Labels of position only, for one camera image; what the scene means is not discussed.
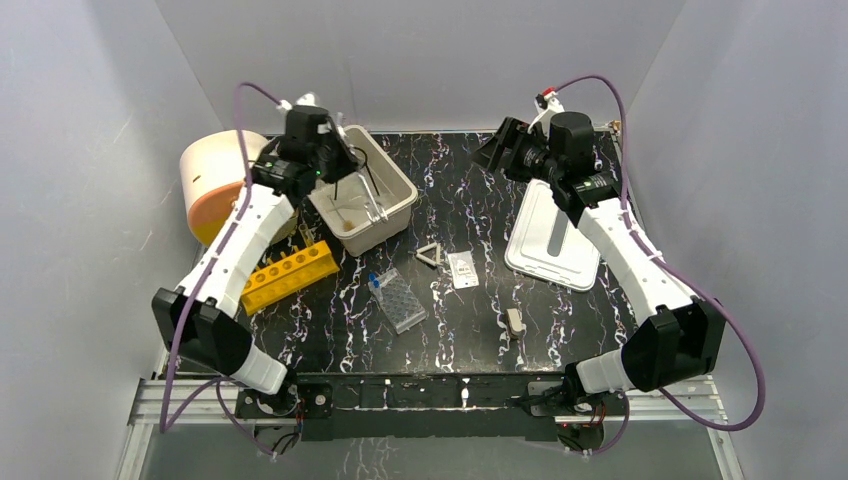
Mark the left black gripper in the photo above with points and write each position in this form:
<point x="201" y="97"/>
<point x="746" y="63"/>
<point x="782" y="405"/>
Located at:
<point x="342" y="157"/>

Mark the beige plastic bin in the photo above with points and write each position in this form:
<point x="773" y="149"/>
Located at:
<point x="344" y="200"/>

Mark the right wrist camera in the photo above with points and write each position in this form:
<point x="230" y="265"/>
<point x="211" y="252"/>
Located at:
<point x="547" y="106"/>

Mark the clear acrylic tube rack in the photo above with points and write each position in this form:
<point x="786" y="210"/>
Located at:
<point x="398" y="302"/>

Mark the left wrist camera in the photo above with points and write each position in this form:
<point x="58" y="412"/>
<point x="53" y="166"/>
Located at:
<point x="308" y="100"/>

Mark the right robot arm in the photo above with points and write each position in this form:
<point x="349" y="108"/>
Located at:
<point x="678" y="333"/>

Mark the white clay triangle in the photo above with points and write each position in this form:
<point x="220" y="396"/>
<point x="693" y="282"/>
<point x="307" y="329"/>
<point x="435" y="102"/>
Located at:
<point x="430" y="254"/>

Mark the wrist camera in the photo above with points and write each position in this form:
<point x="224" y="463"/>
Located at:
<point x="308" y="100"/>
<point x="547" y="106"/>

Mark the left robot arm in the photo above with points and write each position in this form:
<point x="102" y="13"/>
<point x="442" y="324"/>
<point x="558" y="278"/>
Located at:
<point x="197" y="319"/>

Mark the white paper packet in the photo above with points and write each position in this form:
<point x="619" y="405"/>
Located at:
<point x="463" y="271"/>

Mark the test tube brush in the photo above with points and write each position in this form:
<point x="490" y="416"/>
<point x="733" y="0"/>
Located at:
<point x="349" y="226"/>

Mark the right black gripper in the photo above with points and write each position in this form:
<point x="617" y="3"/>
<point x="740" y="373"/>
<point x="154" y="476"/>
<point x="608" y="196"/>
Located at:
<point x="512" y="135"/>

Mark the cream and orange cylinder appliance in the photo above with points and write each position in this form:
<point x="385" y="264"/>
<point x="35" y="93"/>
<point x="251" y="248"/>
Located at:
<point x="212" y="174"/>

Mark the yellow test tube rack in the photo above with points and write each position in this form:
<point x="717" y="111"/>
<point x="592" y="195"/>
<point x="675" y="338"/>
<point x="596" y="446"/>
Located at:
<point x="287" y="276"/>

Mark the white bin lid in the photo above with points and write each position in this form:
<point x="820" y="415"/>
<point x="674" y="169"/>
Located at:
<point x="545" y="245"/>

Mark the black mounting base rail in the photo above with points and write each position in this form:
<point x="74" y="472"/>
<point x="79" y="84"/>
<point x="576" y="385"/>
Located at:
<point x="448" y="405"/>

